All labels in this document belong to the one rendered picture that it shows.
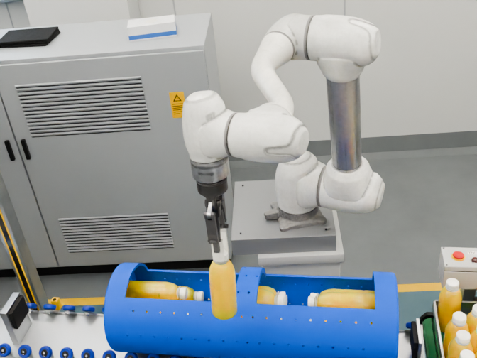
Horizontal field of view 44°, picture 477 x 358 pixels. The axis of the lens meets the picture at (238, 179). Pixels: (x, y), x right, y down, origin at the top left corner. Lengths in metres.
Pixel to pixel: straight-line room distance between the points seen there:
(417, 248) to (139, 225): 1.71
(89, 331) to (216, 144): 1.09
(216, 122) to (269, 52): 0.41
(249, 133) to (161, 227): 2.29
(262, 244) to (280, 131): 1.02
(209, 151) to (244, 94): 3.10
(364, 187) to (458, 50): 2.56
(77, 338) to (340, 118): 1.17
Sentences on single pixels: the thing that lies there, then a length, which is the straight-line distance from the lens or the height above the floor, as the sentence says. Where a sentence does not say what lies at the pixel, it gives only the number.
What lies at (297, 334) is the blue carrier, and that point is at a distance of 1.77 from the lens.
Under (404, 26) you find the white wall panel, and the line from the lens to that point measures 4.35.
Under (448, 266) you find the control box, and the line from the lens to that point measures 2.09.
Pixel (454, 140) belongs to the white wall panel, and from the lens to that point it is 4.82.
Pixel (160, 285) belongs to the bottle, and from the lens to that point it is 1.98.
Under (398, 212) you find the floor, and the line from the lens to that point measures 4.14.
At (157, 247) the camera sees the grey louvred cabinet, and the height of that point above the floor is 0.22.
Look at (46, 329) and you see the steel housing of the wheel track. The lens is 2.29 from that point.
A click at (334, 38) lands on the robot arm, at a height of 1.86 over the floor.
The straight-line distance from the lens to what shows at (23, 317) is 2.24.
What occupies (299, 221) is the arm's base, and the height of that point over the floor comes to 1.10.
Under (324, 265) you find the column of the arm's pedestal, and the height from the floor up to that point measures 0.94.
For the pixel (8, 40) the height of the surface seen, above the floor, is 1.48.
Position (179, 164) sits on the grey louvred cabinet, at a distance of 3.26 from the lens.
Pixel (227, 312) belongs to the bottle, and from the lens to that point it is 1.64.
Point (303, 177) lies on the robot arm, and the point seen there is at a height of 1.30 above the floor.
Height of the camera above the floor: 2.47
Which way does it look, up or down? 33 degrees down
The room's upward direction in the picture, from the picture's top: 6 degrees counter-clockwise
